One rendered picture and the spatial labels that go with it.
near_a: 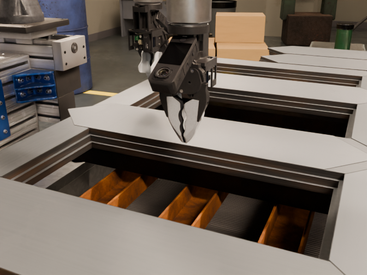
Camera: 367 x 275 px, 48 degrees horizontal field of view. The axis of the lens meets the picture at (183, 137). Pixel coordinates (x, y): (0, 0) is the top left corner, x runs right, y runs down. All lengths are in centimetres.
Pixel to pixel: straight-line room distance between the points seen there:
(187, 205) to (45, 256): 48
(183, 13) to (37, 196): 38
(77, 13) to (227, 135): 344
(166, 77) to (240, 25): 406
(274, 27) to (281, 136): 709
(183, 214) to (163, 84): 41
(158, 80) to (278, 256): 31
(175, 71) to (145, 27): 47
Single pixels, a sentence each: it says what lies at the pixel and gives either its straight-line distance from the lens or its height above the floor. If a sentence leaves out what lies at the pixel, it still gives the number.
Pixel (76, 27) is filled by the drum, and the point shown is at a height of 66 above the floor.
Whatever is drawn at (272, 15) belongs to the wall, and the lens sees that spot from 797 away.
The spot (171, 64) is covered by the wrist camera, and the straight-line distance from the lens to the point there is 66.
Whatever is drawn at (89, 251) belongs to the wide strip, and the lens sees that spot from 58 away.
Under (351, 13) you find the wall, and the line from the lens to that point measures 967.
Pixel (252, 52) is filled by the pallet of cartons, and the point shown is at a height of 39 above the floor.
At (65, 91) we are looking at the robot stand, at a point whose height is 82.
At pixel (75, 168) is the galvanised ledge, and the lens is 120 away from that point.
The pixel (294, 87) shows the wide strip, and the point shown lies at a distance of 133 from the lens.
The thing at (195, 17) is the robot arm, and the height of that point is 113.
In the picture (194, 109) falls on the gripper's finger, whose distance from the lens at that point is 72.
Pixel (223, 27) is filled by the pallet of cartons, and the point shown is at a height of 59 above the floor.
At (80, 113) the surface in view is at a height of 86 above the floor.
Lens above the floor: 121
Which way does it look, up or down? 23 degrees down
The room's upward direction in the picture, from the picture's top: straight up
